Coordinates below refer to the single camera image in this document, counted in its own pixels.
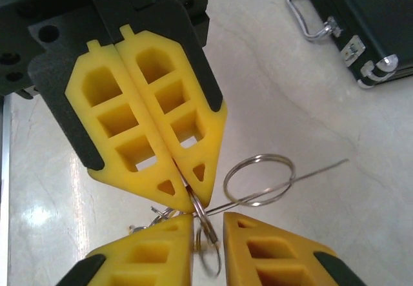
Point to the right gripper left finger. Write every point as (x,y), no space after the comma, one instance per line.
(145,260)

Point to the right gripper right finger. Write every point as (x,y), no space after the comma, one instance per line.
(274,260)

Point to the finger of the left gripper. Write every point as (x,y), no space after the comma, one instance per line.
(180,105)
(113,121)

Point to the steel split keyring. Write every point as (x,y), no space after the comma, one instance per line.
(258,157)
(201,208)
(213,271)

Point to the black briefcase with chrome trim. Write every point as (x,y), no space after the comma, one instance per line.
(371,15)

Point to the aluminium frame floor rail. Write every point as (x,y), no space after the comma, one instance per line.
(4,202)

